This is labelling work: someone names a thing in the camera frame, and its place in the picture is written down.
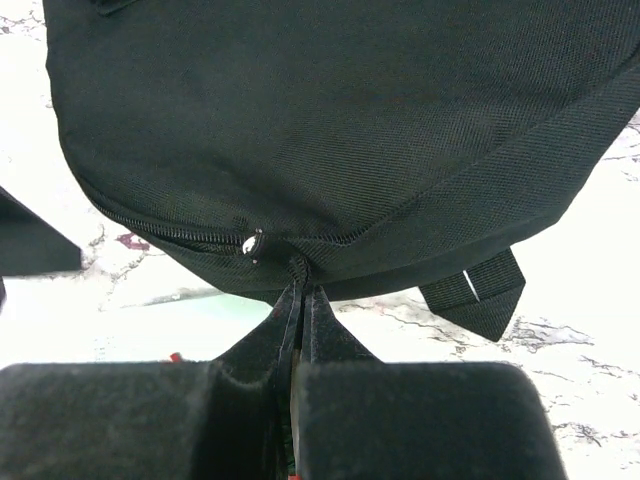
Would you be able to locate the black student backpack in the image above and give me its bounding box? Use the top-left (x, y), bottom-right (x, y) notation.
top-left (43, 1), bottom-right (639, 340)

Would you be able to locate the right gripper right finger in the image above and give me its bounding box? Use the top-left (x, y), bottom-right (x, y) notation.
top-left (295, 288), bottom-right (566, 480)

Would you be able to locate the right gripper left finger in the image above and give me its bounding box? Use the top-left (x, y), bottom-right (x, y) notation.
top-left (1, 285), bottom-right (303, 479)

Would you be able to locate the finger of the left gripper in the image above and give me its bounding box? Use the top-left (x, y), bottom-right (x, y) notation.
top-left (0, 188), bottom-right (82, 307)

